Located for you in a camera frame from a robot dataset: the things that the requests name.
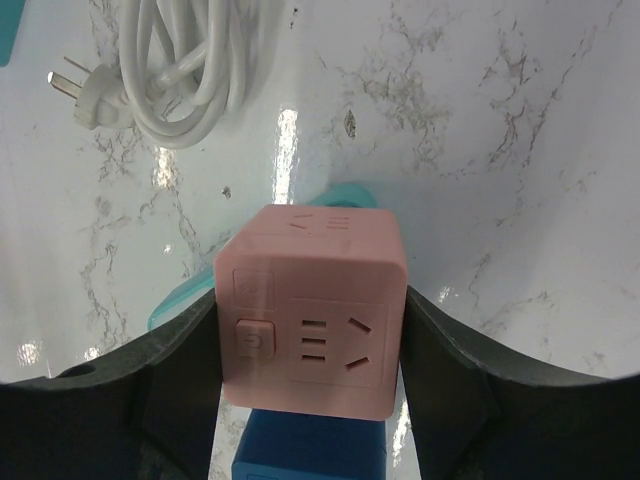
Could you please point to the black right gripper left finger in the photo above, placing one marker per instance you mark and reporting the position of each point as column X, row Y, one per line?
column 146, row 410

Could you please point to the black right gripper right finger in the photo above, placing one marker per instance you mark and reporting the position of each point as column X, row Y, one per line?
column 481, row 410

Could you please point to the blue cube socket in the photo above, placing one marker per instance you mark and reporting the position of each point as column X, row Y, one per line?
column 282, row 445

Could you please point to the pink cube socket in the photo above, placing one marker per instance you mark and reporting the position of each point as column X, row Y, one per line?
column 310, row 306

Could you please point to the teal power strip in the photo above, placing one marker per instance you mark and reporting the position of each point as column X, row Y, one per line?
column 10, row 17

